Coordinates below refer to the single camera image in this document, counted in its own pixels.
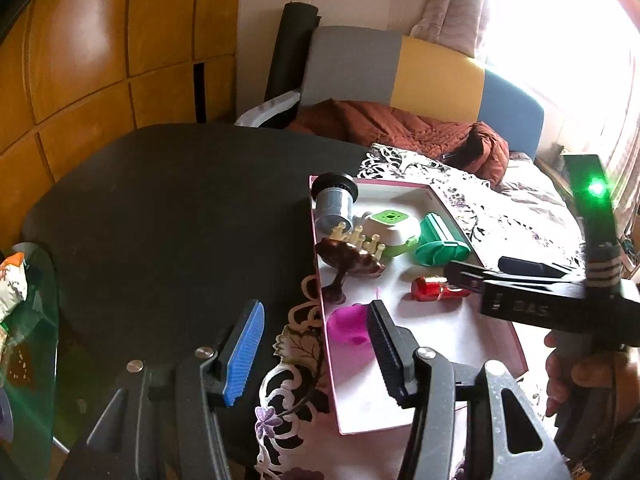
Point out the grey yellow blue sofa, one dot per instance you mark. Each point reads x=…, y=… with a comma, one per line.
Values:
x=440, y=75

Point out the white orange snack packet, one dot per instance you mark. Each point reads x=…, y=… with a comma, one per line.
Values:
x=12, y=285

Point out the black rolled mat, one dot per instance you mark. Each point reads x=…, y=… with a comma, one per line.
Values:
x=290, y=45

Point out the black round table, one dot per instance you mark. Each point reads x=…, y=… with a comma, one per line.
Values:
x=175, y=210

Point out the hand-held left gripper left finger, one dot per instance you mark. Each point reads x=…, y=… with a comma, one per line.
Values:
x=245, y=350

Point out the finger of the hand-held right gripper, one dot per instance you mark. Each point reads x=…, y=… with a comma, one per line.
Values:
x=465, y=274
x=530, y=266

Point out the red translucent plastic piece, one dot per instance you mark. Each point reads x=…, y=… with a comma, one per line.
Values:
x=430, y=289

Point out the wooden wardrobe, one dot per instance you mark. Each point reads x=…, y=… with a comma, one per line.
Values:
x=100, y=60

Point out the green glass table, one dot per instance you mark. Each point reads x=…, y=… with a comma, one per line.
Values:
x=35, y=385

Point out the pale pink curtain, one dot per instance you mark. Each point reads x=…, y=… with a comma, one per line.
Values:
x=455, y=5

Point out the white embroidered floral tablecloth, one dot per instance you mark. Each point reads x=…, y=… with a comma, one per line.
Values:
x=500, y=220

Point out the pink rimmed shallow box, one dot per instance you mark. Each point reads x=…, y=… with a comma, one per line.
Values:
x=450, y=330

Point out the grey cylinder with black cap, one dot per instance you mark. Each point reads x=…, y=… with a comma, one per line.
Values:
x=332, y=205

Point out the mauve duvet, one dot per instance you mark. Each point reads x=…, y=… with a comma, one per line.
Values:
x=540, y=200

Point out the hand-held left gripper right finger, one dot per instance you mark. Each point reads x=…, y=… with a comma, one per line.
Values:
x=387, y=345

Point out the window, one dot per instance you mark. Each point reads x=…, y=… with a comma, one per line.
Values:
x=550, y=35

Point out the green plastic spool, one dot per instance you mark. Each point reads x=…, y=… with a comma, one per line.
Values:
x=437, y=245

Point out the white armrest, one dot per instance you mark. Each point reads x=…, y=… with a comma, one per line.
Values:
x=265, y=107

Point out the person's right hand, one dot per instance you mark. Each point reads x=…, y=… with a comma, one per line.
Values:
x=595, y=372

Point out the green and white plastic container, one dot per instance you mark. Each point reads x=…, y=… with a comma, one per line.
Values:
x=395, y=232

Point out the rust brown quilted coat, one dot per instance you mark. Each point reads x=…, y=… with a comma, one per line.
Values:
x=400, y=130

